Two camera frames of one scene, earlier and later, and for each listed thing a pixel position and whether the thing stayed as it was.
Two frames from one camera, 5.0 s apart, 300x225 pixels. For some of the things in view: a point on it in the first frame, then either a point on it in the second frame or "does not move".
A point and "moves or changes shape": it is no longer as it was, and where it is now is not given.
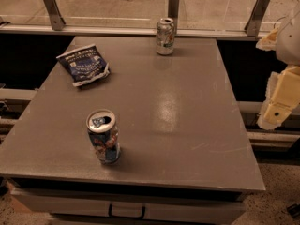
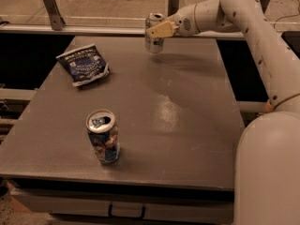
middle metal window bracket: (173, 4) does not move
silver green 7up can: (165, 36) moves or changes shape
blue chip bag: (83, 65) does not move
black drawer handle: (125, 217) does not move
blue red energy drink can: (103, 132) does not move
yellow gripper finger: (282, 97) to (163, 30)
